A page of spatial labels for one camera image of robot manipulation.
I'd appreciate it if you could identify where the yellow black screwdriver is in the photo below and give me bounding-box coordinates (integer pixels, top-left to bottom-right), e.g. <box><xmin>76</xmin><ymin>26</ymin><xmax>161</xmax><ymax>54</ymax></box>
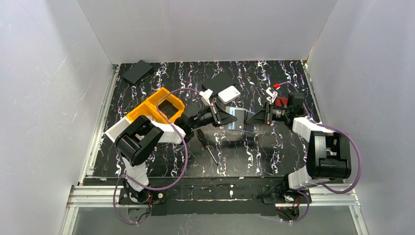
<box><xmin>196</xmin><ymin>129</ymin><xmax>219</xmax><ymax>166</ymax></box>

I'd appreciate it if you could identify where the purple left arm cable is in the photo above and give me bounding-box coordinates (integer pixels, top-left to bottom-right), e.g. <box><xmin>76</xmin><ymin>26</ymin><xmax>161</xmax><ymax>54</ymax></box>
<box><xmin>113</xmin><ymin>87</ymin><xmax>202</xmax><ymax>226</ymax></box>

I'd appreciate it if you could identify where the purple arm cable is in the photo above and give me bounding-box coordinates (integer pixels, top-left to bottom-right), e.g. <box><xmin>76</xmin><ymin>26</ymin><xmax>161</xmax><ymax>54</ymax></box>
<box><xmin>113</xmin><ymin>87</ymin><xmax>202</xmax><ymax>226</ymax></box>
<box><xmin>277</xmin><ymin>81</ymin><xmax>363</xmax><ymax>223</ymax></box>

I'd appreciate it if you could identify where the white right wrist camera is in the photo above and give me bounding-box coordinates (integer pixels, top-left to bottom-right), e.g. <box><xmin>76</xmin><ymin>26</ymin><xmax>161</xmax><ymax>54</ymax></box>
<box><xmin>266</xmin><ymin>84</ymin><xmax>280</xmax><ymax>103</ymax></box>

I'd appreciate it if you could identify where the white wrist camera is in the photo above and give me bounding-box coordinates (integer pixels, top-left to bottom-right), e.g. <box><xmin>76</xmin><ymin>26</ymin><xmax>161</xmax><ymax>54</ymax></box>
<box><xmin>199</xmin><ymin>89</ymin><xmax>213</xmax><ymax>106</ymax></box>
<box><xmin>266</xmin><ymin>84</ymin><xmax>280</xmax><ymax>103</ymax></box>

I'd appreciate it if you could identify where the red leather card holder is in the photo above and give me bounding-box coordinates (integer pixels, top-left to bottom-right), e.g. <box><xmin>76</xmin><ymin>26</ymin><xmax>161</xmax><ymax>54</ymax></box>
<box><xmin>274</xmin><ymin>97</ymin><xmax>288</xmax><ymax>108</ymax></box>

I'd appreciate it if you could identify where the yellow plastic bin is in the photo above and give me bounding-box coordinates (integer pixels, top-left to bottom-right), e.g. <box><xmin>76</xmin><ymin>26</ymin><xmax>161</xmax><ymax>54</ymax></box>
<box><xmin>126</xmin><ymin>87</ymin><xmax>185</xmax><ymax>124</ymax></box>

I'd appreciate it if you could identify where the aluminium rail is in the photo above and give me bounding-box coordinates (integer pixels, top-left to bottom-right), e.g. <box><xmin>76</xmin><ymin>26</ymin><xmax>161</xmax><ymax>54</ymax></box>
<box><xmin>67</xmin><ymin>184</ymin><xmax>360</xmax><ymax>208</ymax></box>
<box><xmin>77</xmin><ymin>64</ymin><xmax>120</xmax><ymax>186</ymax></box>

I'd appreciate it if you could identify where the white rectangular box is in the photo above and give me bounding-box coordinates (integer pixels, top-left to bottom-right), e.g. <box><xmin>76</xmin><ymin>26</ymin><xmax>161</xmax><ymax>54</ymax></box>
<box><xmin>218</xmin><ymin>86</ymin><xmax>241</xmax><ymax>104</ymax></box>

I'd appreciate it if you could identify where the black card in bin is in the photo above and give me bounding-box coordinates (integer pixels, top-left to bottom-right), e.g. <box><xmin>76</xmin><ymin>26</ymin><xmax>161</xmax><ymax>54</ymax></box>
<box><xmin>158</xmin><ymin>100</ymin><xmax>179</xmax><ymax>119</ymax></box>

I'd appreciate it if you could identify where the aluminium front rail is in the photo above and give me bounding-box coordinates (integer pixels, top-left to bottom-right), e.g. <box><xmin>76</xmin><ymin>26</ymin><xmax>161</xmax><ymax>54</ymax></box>
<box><xmin>67</xmin><ymin>184</ymin><xmax>360</xmax><ymax>208</ymax></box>

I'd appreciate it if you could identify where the aluminium left side rail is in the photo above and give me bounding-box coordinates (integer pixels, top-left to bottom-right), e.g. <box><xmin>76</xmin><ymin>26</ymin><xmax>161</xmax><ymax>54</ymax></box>
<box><xmin>77</xmin><ymin>64</ymin><xmax>120</xmax><ymax>186</ymax></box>

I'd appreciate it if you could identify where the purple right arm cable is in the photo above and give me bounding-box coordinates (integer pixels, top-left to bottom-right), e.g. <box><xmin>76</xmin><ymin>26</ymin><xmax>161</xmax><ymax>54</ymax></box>
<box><xmin>277</xmin><ymin>81</ymin><xmax>363</xmax><ymax>223</ymax></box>

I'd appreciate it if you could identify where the white plastic bin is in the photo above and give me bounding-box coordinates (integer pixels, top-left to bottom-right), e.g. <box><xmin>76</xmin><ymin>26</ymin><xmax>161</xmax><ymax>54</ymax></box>
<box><xmin>105</xmin><ymin>116</ymin><xmax>131</xmax><ymax>143</ymax></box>

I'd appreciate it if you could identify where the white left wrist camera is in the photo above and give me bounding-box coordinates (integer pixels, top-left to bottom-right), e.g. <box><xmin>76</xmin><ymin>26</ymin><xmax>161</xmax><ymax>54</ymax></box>
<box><xmin>199</xmin><ymin>89</ymin><xmax>213</xmax><ymax>106</ymax></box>

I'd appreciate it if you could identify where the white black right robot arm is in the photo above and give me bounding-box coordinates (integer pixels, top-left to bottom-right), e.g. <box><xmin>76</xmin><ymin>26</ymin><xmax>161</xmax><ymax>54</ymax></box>
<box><xmin>246</xmin><ymin>92</ymin><xmax>351</xmax><ymax>190</ymax></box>

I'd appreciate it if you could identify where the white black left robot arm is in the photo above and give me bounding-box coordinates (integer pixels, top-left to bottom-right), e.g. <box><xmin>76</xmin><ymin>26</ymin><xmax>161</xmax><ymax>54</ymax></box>
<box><xmin>115</xmin><ymin>103</ymin><xmax>237</xmax><ymax>193</ymax></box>

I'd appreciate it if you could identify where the black flat pad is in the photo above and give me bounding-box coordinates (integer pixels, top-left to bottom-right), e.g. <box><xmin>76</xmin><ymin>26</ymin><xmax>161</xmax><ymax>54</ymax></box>
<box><xmin>121</xmin><ymin>60</ymin><xmax>154</xmax><ymax>85</ymax></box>

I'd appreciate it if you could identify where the black flat box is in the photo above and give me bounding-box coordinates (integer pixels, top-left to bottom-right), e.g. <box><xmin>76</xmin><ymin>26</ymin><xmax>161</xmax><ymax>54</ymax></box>
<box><xmin>202</xmin><ymin>72</ymin><xmax>236</xmax><ymax>96</ymax></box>

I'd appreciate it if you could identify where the black screwdriver bit strip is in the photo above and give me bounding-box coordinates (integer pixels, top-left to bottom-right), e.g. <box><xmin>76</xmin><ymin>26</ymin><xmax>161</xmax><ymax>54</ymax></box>
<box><xmin>157</xmin><ymin>143</ymin><xmax>172</xmax><ymax>147</ymax></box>

